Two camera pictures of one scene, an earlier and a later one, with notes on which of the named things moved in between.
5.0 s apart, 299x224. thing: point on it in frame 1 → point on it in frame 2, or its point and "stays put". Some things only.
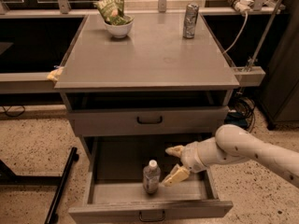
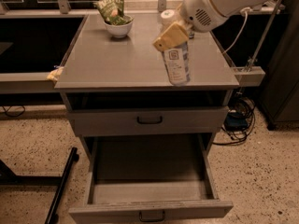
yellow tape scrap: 53,75 stays put
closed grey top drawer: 148,120 stays put
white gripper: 191,158 → 199,9
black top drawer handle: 150,122 stays put
